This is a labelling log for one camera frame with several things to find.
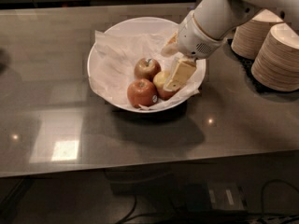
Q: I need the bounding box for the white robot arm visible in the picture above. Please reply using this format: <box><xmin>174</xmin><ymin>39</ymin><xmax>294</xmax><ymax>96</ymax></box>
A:
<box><xmin>162</xmin><ymin>0</ymin><xmax>299</xmax><ymax>91</ymax></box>

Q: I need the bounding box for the dark box under table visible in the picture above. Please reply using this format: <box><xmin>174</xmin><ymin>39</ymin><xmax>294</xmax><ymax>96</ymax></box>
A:
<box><xmin>183</xmin><ymin>182</ymin><xmax>248</xmax><ymax>214</ymax></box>

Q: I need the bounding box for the white paper liner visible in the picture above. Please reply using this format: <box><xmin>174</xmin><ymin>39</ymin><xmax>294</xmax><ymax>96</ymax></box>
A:
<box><xmin>89</xmin><ymin>21</ymin><xmax>200</xmax><ymax>111</ymax></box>

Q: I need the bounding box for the red apple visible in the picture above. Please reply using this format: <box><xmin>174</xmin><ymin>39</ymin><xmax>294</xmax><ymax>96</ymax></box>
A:
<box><xmin>134</xmin><ymin>58</ymin><xmax>161</xmax><ymax>81</ymax></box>
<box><xmin>127</xmin><ymin>78</ymin><xmax>158</xmax><ymax>108</ymax></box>

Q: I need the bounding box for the paper bowl stack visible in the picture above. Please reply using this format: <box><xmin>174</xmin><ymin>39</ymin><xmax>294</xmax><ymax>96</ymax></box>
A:
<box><xmin>231</xmin><ymin>9</ymin><xmax>283</xmax><ymax>60</ymax></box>
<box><xmin>251</xmin><ymin>23</ymin><xmax>299</xmax><ymax>91</ymax></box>

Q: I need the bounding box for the red apple back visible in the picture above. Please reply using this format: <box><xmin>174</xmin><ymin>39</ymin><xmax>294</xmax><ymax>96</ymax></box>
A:
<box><xmin>134</xmin><ymin>58</ymin><xmax>161</xmax><ymax>81</ymax></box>

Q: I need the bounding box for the red apple front left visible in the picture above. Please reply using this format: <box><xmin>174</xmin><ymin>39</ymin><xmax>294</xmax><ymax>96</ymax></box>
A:
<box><xmin>127</xmin><ymin>78</ymin><xmax>158</xmax><ymax>108</ymax></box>

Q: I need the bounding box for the paper bowl stack front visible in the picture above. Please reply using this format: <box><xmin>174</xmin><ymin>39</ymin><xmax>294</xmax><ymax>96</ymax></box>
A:
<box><xmin>251</xmin><ymin>23</ymin><xmax>299</xmax><ymax>91</ymax></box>

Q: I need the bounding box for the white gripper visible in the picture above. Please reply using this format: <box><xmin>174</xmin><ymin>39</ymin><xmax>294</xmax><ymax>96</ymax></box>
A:
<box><xmin>161</xmin><ymin>10</ymin><xmax>227</xmax><ymax>91</ymax></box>

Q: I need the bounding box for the white bowl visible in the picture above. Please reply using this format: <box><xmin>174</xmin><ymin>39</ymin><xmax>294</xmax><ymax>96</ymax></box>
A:
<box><xmin>86</xmin><ymin>16</ymin><xmax>207</xmax><ymax>114</ymax></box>

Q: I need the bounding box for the paper bowl stack back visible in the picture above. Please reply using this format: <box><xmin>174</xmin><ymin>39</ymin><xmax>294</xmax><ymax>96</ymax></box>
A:
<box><xmin>231</xmin><ymin>9</ymin><xmax>283</xmax><ymax>60</ymax></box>

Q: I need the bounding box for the black cable on floor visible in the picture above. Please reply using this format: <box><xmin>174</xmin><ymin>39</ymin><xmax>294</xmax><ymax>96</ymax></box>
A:
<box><xmin>115</xmin><ymin>179</ymin><xmax>299</xmax><ymax>224</ymax></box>

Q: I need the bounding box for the yellow-red apple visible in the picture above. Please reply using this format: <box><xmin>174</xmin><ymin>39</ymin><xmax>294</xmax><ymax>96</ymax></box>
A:
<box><xmin>153</xmin><ymin>70</ymin><xmax>176</xmax><ymax>100</ymax></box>

